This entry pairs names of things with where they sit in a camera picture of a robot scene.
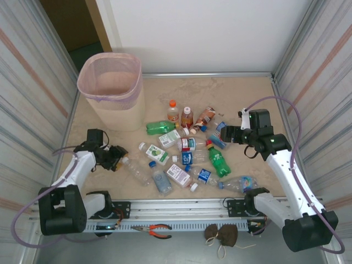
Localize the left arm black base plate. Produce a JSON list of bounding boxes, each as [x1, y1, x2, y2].
[[82, 201, 131, 220]]

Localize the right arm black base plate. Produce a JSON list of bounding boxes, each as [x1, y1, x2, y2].
[[225, 198, 277, 218]]

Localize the pink plastic bin liner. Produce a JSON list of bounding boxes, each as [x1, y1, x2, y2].
[[76, 52, 143, 111]]

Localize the lime picture label bottle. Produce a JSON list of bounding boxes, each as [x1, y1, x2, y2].
[[138, 142, 170, 166]]

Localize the crushed bottle brown label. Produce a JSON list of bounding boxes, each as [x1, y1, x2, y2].
[[190, 106, 217, 135]]

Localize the aluminium side rail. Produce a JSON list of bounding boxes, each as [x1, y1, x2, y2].
[[51, 90, 81, 193], [271, 73, 317, 197]]

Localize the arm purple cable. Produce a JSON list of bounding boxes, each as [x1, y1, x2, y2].
[[247, 96, 346, 254], [10, 145, 108, 248]]

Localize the clear bottle colourful label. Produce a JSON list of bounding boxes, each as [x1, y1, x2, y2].
[[218, 175, 259, 193]]

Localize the large brown cloth pouch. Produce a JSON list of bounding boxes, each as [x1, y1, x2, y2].
[[217, 224, 239, 248]]

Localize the brown wooden door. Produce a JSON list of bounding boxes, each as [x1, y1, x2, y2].
[[39, 0, 113, 53]]

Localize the pink label bottle white cap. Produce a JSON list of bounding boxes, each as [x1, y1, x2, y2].
[[166, 163, 199, 193]]

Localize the beige mesh waste bin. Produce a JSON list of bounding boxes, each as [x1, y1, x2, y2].
[[76, 52, 146, 132]]

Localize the white green label bottle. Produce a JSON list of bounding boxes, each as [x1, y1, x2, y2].
[[158, 127, 190, 150]]

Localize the orange handled pliers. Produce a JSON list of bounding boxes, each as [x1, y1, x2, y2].
[[130, 223, 173, 239]]

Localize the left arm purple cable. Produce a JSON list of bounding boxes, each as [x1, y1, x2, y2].
[[10, 145, 108, 248]]

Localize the orange drink bottle orange cap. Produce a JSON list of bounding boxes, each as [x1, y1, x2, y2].
[[167, 99, 180, 123]]

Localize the crushed bottle red blue label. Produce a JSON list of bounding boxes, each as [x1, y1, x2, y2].
[[207, 131, 230, 151]]

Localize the clear bottle blue label white cap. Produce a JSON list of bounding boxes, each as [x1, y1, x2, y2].
[[172, 150, 210, 166]]

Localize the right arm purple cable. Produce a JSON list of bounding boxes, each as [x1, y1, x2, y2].
[[247, 96, 346, 254]]

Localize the clear bottle grey label blue cap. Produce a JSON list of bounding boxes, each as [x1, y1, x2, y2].
[[148, 161, 174, 197]]

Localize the green Sprite bottle yellow cap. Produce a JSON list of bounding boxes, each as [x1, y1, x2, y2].
[[206, 144, 232, 178]]

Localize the clear bottle red cap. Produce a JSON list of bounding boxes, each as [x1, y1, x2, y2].
[[175, 136, 214, 152]]

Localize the small brown cloth pouch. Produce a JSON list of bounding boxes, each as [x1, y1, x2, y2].
[[203, 223, 220, 240]]

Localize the clear unlabelled bottle white cap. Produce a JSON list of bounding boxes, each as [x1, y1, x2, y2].
[[122, 156, 153, 187]]

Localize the Fiji water bottle blue cap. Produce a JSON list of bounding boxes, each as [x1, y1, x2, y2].
[[200, 120, 228, 138]]

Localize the white slotted cable duct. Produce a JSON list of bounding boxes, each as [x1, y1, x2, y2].
[[35, 219, 250, 234]]

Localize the green bottle without label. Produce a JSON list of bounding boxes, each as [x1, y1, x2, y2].
[[145, 120, 180, 136]]

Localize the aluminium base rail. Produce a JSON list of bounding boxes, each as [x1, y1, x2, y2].
[[29, 195, 329, 221]]

